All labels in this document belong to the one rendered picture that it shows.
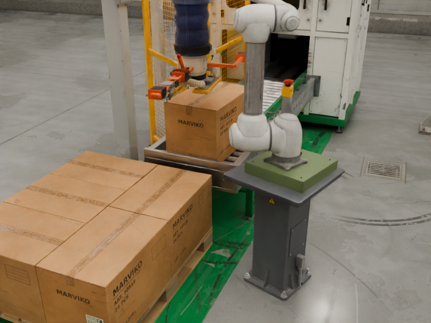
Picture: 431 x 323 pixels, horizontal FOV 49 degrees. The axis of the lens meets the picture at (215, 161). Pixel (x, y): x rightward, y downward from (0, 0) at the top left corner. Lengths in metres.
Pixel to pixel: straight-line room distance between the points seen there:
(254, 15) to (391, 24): 9.19
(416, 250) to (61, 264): 2.35
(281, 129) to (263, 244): 0.74
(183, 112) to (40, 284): 1.41
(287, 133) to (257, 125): 0.16
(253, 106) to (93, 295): 1.21
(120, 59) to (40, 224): 1.83
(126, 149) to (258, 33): 2.30
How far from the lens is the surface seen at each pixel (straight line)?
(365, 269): 3.31
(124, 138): 4.35
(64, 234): 2.64
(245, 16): 2.39
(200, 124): 3.14
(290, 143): 2.56
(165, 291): 2.86
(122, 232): 2.57
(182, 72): 2.83
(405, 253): 3.54
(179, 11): 2.93
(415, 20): 11.48
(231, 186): 3.16
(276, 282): 2.97
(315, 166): 2.67
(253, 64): 2.44
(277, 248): 2.83
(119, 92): 4.21
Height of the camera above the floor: 1.96
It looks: 25 degrees down
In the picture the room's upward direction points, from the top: straight up
